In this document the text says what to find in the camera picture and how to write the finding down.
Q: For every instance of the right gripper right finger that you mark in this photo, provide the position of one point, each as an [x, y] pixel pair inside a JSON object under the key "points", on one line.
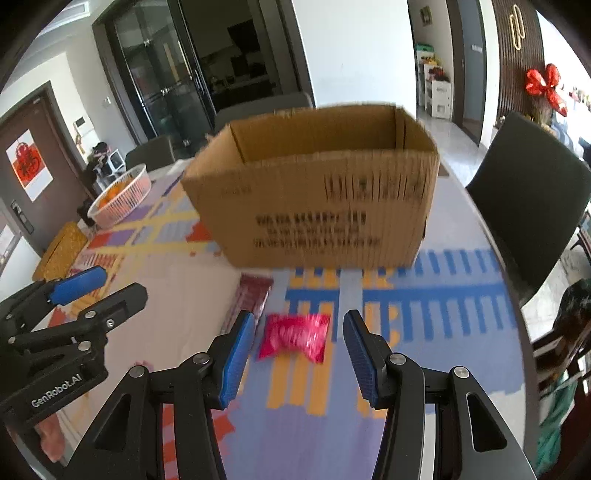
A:
{"points": [[472, 439]]}

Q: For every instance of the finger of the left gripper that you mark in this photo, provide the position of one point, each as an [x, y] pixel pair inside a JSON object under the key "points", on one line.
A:
{"points": [[100, 317], [74, 283]]}

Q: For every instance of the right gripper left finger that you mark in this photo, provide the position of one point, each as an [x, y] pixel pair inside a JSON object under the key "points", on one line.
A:
{"points": [[125, 440]]}

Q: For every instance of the pink snack bag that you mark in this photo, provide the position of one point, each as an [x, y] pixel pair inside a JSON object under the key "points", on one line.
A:
{"points": [[306, 334]]}

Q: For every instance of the woven yellow tissue box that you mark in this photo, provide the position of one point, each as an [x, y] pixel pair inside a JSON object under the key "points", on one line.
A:
{"points": [[61, 253]]}

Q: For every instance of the brown entrance door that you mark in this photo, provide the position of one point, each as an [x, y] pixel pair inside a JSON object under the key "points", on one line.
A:
{"points": [[40, 221]]}

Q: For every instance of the white basket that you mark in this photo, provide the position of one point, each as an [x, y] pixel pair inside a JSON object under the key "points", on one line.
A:
{"points": [[125, 202]]}

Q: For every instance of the oranges in basket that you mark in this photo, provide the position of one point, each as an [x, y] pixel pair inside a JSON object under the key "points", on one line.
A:
{"points": [[113, 191]]}

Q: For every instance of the red fu door poster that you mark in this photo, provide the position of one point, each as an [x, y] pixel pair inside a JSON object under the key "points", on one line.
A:
{"points": [[29, 166]]}

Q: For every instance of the green floral bag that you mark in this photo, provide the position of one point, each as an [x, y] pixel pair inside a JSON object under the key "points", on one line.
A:
{"points": [[573, 315]]}

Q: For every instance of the maroon striped snack pack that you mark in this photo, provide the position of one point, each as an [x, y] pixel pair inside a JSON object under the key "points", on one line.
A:
{"points": [[250, 295]]}

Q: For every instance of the colourful patterned table mat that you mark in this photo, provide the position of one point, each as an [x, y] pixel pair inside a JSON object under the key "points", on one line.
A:
{"points": [[294, 418]]}

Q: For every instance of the dark chair behind left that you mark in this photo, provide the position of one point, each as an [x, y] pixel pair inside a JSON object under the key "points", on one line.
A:
{"points": [[154, 154]]}

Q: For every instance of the dark chair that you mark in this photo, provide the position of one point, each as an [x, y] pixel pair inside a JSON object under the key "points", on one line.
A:
{"points": [[154, 154], [532, 191], [261, 106]]}

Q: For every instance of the dark chair right side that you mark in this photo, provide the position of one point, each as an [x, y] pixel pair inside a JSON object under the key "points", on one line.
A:
{"points": [[532, 191]]}

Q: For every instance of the black glass sliding door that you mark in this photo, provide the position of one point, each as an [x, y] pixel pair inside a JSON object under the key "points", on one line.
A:
{"points": [[176, 67]]}

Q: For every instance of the brown cardboard box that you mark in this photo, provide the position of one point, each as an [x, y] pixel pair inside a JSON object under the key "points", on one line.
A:
{"points": [[337, 187]]}

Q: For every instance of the dark chair behind middle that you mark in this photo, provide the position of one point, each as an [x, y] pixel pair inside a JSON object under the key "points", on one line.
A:
{"points": [[261, 106]]}

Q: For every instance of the white shelf unit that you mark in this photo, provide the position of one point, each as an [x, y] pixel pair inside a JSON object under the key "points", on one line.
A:
{"points": [[434, 88]]}

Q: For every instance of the red bow balloon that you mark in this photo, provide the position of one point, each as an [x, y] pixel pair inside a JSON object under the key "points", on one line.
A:
{"points": [[544, 85]]}

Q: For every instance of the dark wooden slat panel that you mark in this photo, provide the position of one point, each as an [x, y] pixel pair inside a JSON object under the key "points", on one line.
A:
{"points": [[520, 49]]}

